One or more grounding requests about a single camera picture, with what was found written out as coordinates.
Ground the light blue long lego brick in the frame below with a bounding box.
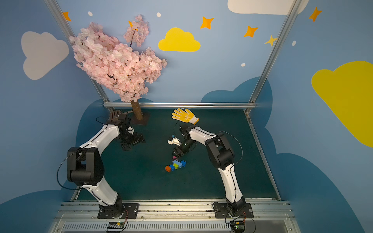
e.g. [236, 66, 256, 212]
[173, 160, 183, 168]

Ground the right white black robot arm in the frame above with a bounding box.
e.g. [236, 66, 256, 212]
[168, 125, 246, 214]

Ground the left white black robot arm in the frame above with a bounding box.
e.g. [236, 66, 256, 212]
[67, 110, 145, 217]

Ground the yellow white work glove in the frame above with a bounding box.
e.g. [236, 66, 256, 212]
[172, 108, 200, 125]

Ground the brown plastic scoop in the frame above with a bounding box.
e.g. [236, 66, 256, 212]
[109, 110, 122, 120]

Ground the rear horizontal aluminium bar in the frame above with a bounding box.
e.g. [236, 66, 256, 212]
[103, 101, 256, 109]

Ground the pink cherry blossom tree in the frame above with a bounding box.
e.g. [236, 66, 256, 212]
[69, 15, 167, 124]

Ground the left electronics board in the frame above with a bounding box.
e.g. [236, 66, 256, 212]
[106, 222, 126, 233]

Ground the electronics board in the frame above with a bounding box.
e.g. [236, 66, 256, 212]
[106, 222, 126, 233]
[229, 221, 246, 233]

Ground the right electronics board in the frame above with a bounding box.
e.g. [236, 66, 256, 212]
[229, 221, 246, 233]

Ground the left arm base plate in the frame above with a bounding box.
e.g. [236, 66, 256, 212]
[97, 203, 139, 219]

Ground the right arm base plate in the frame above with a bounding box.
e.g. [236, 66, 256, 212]
[212, 202, 254, 219]

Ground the aluminium rail front frame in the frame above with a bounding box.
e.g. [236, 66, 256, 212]
[49, 198, 301, 233]

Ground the left aluminium corner post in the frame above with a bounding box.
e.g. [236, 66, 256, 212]
[43, 0, 115, 113]

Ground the aluminium corner post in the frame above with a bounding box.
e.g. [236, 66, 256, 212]
[245, 0, 303, 116]
[43, 0, 115, 113]

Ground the right aluminium corner post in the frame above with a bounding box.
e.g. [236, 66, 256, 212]
[245, 0, 303, 116]

